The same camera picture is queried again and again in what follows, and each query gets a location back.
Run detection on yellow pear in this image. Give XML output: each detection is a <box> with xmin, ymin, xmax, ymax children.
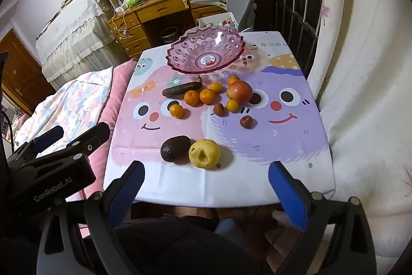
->
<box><xmin>188</xmin><ymin>139</ymin><xmax>221</xmax><ymax>169</ymax></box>

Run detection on wooden door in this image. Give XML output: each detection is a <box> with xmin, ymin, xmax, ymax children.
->
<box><xmin>0</xmin><ymin>28</ymin><xmax>57</xmax><ymax>114</ymax></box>

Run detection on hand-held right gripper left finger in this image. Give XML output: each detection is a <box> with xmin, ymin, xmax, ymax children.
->
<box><xmin>37</xmin><ymin>161</ymin><xmax>145</xmax><ymax>275</ymax></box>

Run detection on wooden desk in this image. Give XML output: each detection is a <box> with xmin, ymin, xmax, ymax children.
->
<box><xmin>108</xmin><ymin>0</ymin><xmax>227</xmax><ymax>59</ymax></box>

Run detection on dark green cucumber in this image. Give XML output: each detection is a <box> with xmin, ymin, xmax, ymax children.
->
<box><xmin>162</xmin><ymin>77</ymin><xmax>203</xmax><ymax>98</ymax></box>

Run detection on white lace furniture cover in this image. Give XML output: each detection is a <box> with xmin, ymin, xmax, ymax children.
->
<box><xmin>35</xmin><ymin>0</ymin><xmax>126</xmax><ymax>90</ymax></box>

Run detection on white tray with snacks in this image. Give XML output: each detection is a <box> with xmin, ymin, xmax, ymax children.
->
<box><xmin>198</xmin><ymin>13</ymin><xmax>239</xmax><ymax>32</ymax></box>

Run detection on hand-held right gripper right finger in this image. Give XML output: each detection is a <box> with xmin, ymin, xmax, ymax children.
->
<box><xmin>268</xmin><ymin>162</ymin><xmax>377</xmax><ymax>275</ymax></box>

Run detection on white curtain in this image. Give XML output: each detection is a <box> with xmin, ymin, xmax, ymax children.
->
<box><xmin>306</xmin><ymin>0</ymin><xmax>412</xmax><ymax>259</ymax></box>

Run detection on pink blanket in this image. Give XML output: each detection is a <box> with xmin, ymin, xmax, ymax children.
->
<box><xmin>79</xmin><ymin>59</ymin><xmax>139</xmax><ymax>201</ymax></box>

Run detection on red apple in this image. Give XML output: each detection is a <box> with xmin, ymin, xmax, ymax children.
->
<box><xmin>226</xmin><ymin>80</ymin><xmax>253</xmax><ymax>102</ymax></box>

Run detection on dark avocado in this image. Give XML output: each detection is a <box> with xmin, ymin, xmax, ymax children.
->
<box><xmin>160</xmin><ymin>135</ymin><xmax>192</xmax><ymax>163</ymax></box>

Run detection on dark trash bin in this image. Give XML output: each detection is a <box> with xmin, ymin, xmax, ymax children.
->
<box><xmin>160</xmin><ymin>26</ymin><xmax>179</xmax><ymax>45</ymax></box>

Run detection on pink glass fruit bowl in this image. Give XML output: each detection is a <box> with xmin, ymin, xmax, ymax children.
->
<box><xmin>167</xmin><ymin>26</ymin><xmax>247</xmax><ymax>74</ymax></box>

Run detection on cartoon printed tablecloth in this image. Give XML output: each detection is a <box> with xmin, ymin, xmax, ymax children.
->
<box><xmin>104</xmin><ymin>31</ymin><xmax>337</xmax><ymax>209</ymax></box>

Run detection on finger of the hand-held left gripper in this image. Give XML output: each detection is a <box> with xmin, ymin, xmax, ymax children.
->
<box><xmin>39</xmin><ymin>122</ymin><xmax>110</xmax><ymax>166</ymax></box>
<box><xmin>7</xmin><ymin>125</ymin><xmax>65</xmax><ymax>166</ymax></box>

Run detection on floral quilt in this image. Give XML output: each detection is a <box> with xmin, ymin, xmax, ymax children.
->
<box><xmin>13</xmin><ymin>66</ymin><xmax>116</xmax><ymax>147</ymax></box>

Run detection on person's dark pants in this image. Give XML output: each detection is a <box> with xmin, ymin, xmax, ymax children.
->
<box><xmin>80</xmin><ymin>201</ymin><xmax>268</xmax><ymax>275</ymax></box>

